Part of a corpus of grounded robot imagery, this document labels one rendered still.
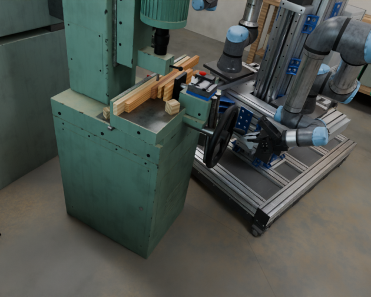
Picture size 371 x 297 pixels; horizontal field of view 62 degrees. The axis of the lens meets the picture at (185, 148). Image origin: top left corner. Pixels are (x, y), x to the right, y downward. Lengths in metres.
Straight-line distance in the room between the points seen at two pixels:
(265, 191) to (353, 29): 1.15
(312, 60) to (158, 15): 0.59
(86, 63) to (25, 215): 1.04
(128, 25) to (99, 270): 1.22
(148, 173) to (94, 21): 0.64
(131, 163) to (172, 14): 0.62
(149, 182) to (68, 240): 0.73
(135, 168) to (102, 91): 0.37
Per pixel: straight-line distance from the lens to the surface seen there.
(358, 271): 2.26
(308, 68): 1.31
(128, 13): 1.27
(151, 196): 1.43
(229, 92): 1.90
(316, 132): 1.32
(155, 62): 1.30
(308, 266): 2.10
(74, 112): 1.45
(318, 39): 1.27
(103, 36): 1.32
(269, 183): 2.13
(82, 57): 1.44
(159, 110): 1.26
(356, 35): 1.24
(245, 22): 1.96
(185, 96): 1.28
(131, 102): 1.22
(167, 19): 1.19
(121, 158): 1.39
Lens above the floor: 1.58
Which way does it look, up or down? 39 degrees down
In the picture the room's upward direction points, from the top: 11 degrees clockwise
